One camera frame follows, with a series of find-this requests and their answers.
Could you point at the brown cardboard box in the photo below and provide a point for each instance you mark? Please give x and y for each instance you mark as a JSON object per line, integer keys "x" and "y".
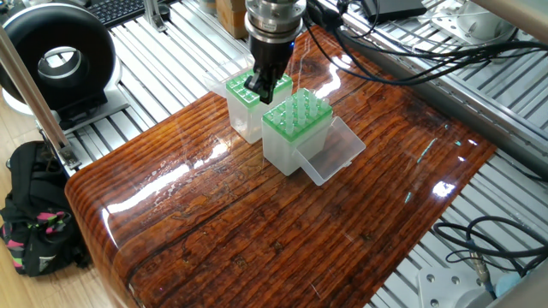
{"x": 229, "y": 13}

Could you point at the silver robot mount plate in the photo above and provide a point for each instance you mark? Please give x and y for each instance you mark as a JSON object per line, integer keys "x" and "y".
{"x": 449, "y": 287}

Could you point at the black keyboard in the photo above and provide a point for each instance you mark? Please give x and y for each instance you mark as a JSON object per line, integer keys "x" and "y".
{"x": 116, "y": 8}

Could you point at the beige frame beam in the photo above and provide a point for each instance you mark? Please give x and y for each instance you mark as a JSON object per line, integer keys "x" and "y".
{"x": 522, "y": 13}

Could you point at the dark flat device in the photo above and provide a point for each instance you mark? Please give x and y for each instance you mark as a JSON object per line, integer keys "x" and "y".
{"x": 398, "y": 7}

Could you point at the black backpack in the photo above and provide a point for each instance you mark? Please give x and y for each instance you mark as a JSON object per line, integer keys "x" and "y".
{"x": 34, "y": 214}

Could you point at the green rack clear tip box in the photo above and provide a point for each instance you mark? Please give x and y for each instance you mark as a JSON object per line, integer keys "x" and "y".
{"x": 287, "y": 154}
{"x": 244, "y": 120}

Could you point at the aluminium frame post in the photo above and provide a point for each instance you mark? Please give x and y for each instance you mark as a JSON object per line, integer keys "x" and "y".
{"x": 38, "y": 111}

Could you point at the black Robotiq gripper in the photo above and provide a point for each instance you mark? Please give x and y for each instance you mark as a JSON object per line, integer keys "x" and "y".
{"x": 272, "y": 58}

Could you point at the glossy wooden table board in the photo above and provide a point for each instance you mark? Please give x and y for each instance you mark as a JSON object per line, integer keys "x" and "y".
{"x": 257, "y": 222}

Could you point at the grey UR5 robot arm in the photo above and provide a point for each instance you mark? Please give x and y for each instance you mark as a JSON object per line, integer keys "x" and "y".
{"x": 274, "y": 17}

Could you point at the short aluminium post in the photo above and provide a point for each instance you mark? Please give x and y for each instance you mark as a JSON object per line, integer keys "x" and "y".
{"x": 157, "y": 13}

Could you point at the perforated silver metal plate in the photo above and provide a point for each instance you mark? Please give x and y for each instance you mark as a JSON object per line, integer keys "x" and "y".
{"x": 471, "y": 21}

